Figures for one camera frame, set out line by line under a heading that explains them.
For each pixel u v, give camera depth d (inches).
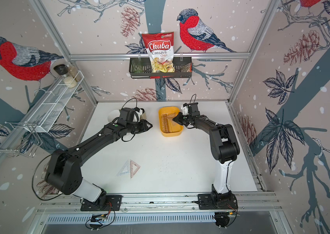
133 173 32.9
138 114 27.5
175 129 40.4
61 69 30.6
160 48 32.1
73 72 33.7
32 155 24.9
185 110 36.4
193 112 31.3
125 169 33.7
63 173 17.0
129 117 26.9
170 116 40.7
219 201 25.5
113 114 36.4
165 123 42.1
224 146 20.8
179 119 34.6
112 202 28.7
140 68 36.3
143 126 29.8
